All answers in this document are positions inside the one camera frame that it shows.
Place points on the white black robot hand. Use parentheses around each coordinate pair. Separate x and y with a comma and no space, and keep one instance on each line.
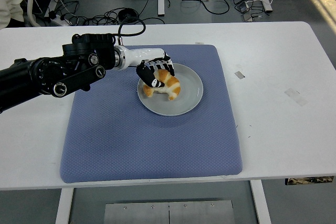
(147,54)

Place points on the golden croissant bread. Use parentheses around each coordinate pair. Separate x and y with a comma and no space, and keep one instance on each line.
(172,86)

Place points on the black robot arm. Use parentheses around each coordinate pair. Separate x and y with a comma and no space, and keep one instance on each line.
(52,74)

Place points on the pale grey round plate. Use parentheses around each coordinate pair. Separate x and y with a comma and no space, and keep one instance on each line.
(186,98)

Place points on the small grey floor plate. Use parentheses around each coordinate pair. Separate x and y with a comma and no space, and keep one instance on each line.
(247,17)

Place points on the grey metal plate with screws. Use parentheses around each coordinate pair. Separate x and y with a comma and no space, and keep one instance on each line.
(136,214)

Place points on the black round disc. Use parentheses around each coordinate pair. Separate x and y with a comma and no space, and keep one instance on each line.
(126,14)

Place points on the blue quilted mat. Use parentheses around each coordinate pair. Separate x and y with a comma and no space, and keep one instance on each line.
(147,145)

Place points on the small grey tape piece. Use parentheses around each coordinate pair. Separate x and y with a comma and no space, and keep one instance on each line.
(240,75)

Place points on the white power strip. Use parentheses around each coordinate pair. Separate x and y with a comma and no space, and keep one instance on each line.
(56,21)

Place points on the grey power adapter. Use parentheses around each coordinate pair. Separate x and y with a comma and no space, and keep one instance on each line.
(244,6)

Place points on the white office chair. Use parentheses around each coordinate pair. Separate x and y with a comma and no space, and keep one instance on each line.
(10,3)

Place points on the large clear tape piece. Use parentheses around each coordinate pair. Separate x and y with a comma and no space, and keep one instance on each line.
(295,96)

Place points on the white table leg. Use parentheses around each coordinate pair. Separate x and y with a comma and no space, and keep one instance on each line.
(260,203)
(63,208)

